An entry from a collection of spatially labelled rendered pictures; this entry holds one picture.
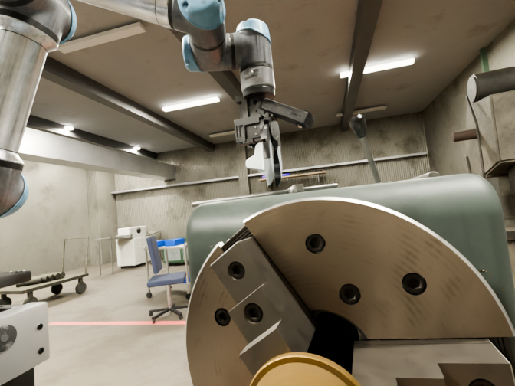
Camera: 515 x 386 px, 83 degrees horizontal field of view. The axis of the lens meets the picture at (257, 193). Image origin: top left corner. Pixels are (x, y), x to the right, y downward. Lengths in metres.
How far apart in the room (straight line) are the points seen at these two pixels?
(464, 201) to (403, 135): 8.98
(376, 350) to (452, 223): 0.22
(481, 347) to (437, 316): 0.03
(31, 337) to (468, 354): 0.55
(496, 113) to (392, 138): 5.87
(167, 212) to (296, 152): 4.80
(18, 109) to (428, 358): 0.79
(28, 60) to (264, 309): 0.71
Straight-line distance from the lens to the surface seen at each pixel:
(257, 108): 0.66
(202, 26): 0.58
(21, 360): 0.59
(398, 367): 0.27
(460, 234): 0.46
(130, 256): 9.04
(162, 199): 10.54
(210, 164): 9.83
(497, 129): 3.65
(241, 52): 0.69
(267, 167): 0.60
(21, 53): 0.82
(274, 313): 0.26
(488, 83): 4.19
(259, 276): 0.27
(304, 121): 0.61
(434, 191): 0.47
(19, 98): 0.80
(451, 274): 0.30
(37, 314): 0.60
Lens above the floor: 1.23
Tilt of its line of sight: 4 degrees up
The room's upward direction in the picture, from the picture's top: 6 degrees counter-clockwise
